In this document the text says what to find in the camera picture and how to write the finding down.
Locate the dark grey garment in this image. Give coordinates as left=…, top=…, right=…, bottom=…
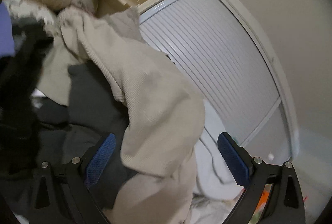
left=37, top=61, right=136, bottom=209

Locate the beige waffle knit garment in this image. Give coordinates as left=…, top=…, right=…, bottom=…
left=37, top=7, right=205, bottom=223

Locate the white crumpled cloth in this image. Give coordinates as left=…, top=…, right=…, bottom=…
left=190, top=100, right=243, bottom=223

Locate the white ribbed sliding door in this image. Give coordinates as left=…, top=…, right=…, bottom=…
left=140, top=0, right=292, bottom=165

